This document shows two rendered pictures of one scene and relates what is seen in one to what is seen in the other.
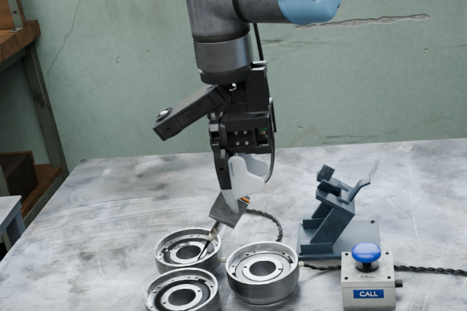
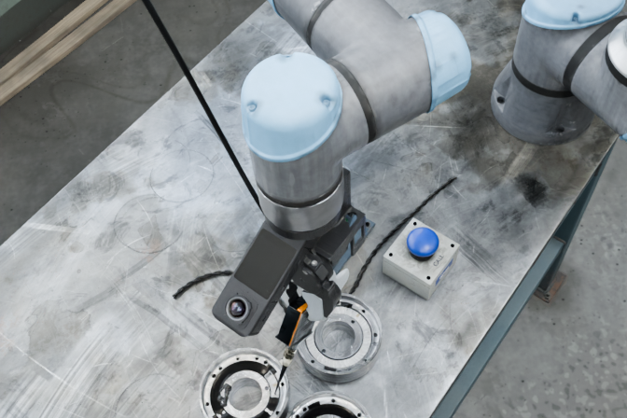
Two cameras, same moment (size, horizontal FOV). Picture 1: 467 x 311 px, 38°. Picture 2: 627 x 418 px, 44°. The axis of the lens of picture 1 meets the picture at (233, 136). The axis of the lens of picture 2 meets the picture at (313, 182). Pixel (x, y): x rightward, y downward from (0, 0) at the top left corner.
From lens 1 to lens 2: 0.80 m
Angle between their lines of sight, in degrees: 55
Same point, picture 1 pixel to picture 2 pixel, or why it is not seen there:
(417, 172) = not seen: hidden behind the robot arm
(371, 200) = not seen: hidden behind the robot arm
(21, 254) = not seen: outside the picture
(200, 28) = (315, 191)
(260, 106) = (345, 207)
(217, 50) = (334, 198)
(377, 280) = (449, 256)
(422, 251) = (392, 189)
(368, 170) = (213, 137)
